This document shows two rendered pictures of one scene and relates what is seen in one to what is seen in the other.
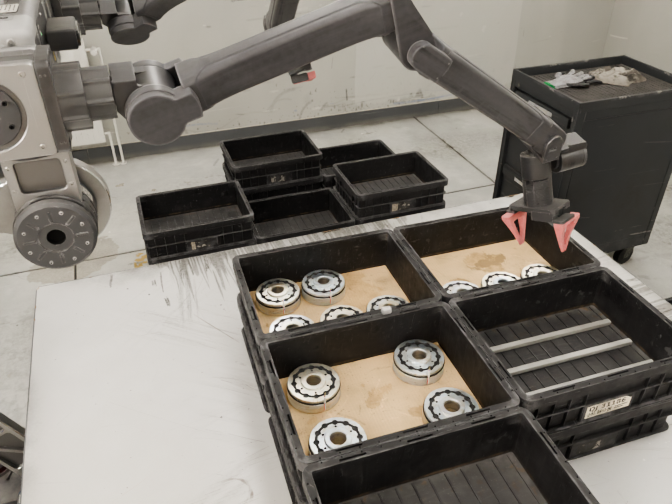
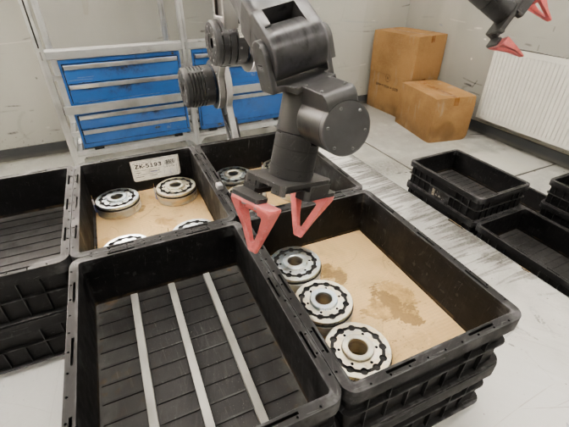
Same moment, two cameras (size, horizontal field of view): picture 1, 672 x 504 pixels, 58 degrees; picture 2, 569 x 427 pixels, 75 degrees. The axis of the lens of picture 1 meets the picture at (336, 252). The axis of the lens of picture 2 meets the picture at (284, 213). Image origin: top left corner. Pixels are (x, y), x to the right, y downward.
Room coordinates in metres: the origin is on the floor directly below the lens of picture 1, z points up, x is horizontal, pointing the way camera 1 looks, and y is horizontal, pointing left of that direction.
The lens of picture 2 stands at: (1.02, -0.84, 1.34)
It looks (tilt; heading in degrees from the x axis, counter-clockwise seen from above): 34 degrees down; 84
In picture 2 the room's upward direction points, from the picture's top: straight up
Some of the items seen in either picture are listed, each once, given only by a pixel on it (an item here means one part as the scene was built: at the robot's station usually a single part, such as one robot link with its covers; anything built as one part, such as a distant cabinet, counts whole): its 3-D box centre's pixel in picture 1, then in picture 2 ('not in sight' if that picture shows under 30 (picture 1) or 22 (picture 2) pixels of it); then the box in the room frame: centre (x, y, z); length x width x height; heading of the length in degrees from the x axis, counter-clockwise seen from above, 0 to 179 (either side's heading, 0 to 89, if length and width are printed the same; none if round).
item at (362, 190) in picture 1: (386, 218); not in sight; (2.25, -0.22, 0.37); 0.40 x 0.30 x 0.45; 110
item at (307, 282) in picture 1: (323, 282); not in sight; (1.15, 0.03, 0.86); 0.10 x 0.10 x 0.01
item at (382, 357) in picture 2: (543, 276); (357, 349); (1.17, -0.50, 0.86); 0.10 x 0.10 x 0.01
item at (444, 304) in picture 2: (489, 266); (356, 285); (1.20, -0.37, 0.87); 0.40 x 0.30 x 0.11; 108
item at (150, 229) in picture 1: (200, 254); (455, 213); (1.98, 0.53, 0.37); 0.40 x 0.30 x 0.45; 110
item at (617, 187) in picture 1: (580, 172); not in sight; (2.53, -1.13, 0.45); 0.60 x 0.45 x 0.90; 110
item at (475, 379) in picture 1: (381, 394); (151, 212); (0.79, -0.09, 0.87); 0.40 x 0.30 x 0.11; 108
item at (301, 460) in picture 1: (383, 374); (147, 192); (0.79, -0.09, 0.92); 0.40 x 0.30 x 0.02; 108
